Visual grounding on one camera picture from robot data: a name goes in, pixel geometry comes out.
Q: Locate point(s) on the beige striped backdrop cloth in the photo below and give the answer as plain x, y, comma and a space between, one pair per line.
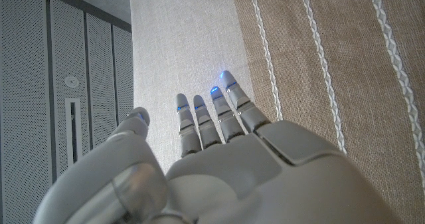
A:
332, 67

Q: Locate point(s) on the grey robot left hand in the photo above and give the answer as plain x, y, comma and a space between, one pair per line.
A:
249, 184

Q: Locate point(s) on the white round ceiling sensor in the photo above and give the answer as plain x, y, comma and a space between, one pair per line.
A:
71, 81

